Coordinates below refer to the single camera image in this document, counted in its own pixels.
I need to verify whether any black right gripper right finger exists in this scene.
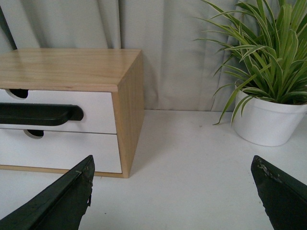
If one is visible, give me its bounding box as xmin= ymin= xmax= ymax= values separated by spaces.
xmin=251 ymin=155 xmax=307 ymax=230

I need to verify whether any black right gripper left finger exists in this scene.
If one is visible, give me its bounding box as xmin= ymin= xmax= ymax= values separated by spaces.
xmin=0 ymin=155 xmax=94 ymax=230

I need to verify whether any white drawer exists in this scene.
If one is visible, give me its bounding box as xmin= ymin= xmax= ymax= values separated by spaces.
xmin=0 ymin=89 xmax=116 ymax=134
xmin=0 ymin=129 xmax=122 ymax=173

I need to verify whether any black drawer handle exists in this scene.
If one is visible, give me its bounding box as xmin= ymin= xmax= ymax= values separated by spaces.
xmin=0 ymin=103 xmax=84 ymax=126

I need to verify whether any wooden drawer cabinet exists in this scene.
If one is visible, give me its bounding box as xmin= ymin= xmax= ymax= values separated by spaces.
xmin=0 ymin=48 xmax=144 ymax=178

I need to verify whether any white plant pot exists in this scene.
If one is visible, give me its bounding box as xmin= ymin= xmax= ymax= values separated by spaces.
xmin=232 ymin=91 xmax=307 ymax=147

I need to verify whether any green spider plant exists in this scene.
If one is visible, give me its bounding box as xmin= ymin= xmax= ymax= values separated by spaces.
xmin=207 ymin=0 xmax=307 ymax=115

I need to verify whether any grey curtain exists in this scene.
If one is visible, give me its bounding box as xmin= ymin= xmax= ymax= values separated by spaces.
xmin=0 ymin=0 xmax=232 ymax=112

